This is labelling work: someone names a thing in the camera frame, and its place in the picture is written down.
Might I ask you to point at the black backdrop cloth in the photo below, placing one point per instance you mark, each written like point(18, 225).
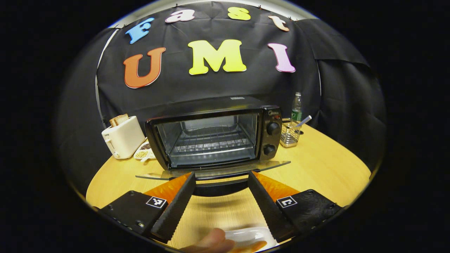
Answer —
point(211, 88)

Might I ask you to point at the golden croissant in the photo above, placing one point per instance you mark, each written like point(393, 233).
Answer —
point(253, 246)

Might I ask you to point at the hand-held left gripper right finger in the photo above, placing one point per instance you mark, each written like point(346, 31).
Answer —
point(265, 203)

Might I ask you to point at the clear water bottle green label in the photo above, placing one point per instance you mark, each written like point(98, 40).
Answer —
point(297, 112)

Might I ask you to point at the toast slice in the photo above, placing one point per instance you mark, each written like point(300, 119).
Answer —
point(121, 118)
point(112, 121)

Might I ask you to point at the white plate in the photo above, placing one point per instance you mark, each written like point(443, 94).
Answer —
point(246, 235)

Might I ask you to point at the white toaster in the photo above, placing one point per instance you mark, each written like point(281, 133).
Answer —
point(124, 138)

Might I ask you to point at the black electric oven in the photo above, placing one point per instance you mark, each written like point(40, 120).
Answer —
point(211, 105)

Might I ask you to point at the white divided snack dish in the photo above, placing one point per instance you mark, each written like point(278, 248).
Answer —
point(142, 154)

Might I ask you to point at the blue white striped straw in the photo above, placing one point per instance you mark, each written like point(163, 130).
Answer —
point(304, 121)

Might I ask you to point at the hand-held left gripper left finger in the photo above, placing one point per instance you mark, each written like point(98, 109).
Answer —
point(179, 203)

